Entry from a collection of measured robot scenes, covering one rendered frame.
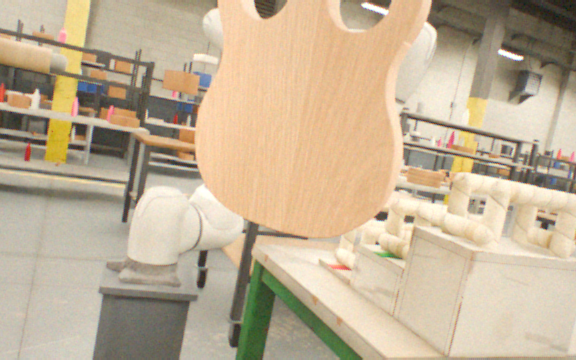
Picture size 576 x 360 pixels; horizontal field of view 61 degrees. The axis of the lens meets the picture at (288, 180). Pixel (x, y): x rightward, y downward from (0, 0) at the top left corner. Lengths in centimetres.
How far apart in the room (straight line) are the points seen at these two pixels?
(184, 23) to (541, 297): 1150
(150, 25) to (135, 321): 1069
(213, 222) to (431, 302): 90
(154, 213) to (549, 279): 103
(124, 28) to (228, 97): 1108
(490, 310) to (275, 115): 46
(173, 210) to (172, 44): 1059
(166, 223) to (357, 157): 88
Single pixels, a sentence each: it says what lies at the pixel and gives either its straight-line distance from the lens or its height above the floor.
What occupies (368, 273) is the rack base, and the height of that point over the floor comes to 98.
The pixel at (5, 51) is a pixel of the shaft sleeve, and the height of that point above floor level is 125.
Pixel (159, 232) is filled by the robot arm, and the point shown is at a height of 86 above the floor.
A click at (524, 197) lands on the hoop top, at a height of 119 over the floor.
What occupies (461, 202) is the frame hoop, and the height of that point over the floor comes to 116.
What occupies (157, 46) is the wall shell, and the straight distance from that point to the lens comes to 1193.
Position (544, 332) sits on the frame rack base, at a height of 97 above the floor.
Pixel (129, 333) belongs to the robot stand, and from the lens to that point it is 155.
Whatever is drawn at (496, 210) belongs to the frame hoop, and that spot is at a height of 117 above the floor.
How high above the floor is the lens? 122
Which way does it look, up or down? 6 degrees down
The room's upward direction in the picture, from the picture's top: 11 degrees clockwise
